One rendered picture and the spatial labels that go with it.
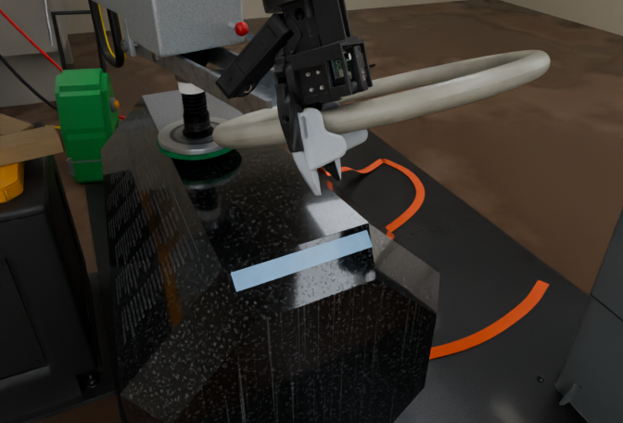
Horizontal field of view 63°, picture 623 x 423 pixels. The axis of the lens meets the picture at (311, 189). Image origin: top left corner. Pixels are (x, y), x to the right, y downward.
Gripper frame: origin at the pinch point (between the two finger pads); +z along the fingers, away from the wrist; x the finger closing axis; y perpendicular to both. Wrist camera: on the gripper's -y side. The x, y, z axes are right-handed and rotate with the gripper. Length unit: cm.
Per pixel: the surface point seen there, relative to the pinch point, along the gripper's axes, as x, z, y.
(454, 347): 111, 94, -19
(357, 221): 47, 22, -17
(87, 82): 149, -34, -195
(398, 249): 55, 32, -12
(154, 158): 58, 1, -79
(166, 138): 53, -4, -68
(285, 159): 66, 9, -42
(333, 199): 53, 18, -25
